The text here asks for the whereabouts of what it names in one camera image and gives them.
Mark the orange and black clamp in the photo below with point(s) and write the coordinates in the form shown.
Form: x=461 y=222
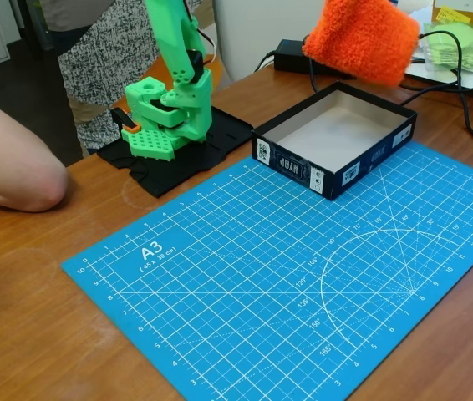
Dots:
x=128 y=121

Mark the dark blue cardboard box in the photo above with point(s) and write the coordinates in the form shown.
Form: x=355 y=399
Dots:
x=345 y=125

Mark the orange fluffy cloth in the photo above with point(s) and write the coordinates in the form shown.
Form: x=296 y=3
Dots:
x=362 y=37

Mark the yellow sticky note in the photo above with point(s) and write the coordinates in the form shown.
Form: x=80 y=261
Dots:
x=451 y=14

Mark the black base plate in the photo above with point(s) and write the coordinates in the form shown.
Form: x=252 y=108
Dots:
x=220 y=138

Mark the green 3D-printed robot arm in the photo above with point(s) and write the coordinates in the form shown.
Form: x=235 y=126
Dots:
x=186 y=96

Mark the person's bare forearm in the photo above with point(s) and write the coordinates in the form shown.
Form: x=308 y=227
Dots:
x=11 y=167

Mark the white paper sheets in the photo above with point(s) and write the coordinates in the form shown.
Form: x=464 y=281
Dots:
x=437 y=77

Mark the black power adapter, blue light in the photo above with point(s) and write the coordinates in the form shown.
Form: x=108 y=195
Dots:
x=288 y=54

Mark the plastic bag of green parts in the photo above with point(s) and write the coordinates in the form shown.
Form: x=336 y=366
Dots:
x=458 y=48

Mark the blue A3 cutting mat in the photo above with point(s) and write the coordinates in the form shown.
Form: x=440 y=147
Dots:
x=240 y=250

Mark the person's torso, speckled shirt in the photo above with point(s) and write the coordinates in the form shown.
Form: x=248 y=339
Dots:
x=90 y=71

